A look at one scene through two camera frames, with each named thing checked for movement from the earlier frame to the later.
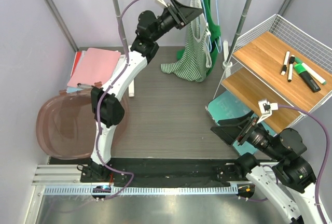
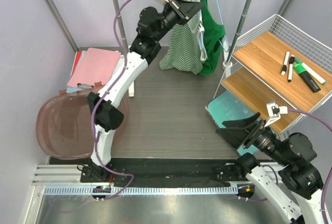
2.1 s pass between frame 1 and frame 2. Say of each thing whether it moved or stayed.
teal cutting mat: stayed
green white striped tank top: moved
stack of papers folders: stayed
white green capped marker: stayed
